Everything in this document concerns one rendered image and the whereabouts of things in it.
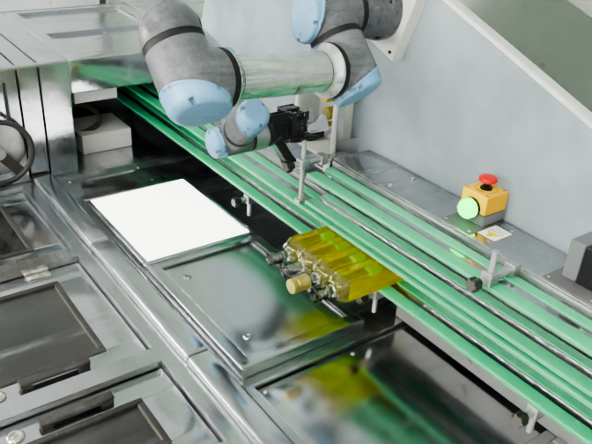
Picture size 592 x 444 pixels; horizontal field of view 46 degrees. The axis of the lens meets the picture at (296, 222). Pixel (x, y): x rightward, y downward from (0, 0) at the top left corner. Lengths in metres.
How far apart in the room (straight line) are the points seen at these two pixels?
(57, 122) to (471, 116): 1.32
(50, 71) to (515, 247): 1.47
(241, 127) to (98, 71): 0.84
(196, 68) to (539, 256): 0.76
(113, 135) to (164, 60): 1.34
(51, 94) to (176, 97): 1.13
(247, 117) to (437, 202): 0.47
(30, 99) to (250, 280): 0.94
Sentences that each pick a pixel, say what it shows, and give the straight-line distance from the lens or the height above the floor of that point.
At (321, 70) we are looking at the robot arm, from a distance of 1.44.
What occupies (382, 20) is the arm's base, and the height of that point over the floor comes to 0.83.
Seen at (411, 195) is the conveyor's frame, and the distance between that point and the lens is 1.62.
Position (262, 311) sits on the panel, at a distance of 1.66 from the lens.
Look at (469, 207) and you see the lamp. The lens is 1.50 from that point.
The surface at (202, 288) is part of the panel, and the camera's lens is 1.74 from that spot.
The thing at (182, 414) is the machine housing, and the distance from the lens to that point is 1.47.
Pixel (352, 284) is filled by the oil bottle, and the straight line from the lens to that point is 1.52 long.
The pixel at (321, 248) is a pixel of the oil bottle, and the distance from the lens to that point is 1.62.
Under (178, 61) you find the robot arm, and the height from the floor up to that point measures 1.39.
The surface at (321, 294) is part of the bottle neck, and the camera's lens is 1.50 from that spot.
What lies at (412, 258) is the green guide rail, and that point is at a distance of 1.56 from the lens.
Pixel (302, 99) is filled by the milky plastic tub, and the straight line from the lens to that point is 1.92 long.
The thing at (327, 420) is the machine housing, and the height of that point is 1.23.
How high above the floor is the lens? 1.93
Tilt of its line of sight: 32 degrees down
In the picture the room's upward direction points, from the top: 106 degrees counter-clockwise
